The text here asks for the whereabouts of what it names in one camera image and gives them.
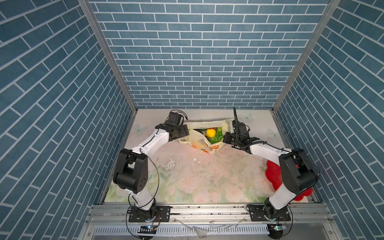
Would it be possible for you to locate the yellow plastic fruit-print bag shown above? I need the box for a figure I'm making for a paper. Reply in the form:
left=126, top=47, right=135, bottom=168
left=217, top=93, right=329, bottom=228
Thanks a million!
left=179, top=119, right=234, bottom=154

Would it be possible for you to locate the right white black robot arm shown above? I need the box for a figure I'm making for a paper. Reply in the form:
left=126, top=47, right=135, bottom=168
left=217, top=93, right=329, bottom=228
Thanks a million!
left=223, top=120, right=321, bottom=221

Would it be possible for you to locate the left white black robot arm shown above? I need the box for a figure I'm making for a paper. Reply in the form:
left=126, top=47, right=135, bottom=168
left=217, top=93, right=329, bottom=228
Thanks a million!
left=113, top=110, right=189, bottom=222

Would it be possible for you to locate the green fake grape bunch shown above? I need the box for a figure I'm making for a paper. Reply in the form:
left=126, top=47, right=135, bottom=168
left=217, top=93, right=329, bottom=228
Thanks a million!
left=207, top=127, right=224, bottom=144

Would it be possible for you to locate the yellow fake lemon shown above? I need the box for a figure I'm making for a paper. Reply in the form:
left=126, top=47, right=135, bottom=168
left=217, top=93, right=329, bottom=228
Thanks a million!
left=206, top=129, right=217, bottom=138

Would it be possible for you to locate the red flower-shaped plate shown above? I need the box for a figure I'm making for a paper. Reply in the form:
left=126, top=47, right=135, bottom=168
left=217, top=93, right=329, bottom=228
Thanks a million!
left=265, top=161, right=314, bottom=202

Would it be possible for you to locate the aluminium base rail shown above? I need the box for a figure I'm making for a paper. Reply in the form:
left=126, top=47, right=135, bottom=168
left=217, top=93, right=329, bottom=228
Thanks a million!
left=80, top=203, right=342, bottom=240

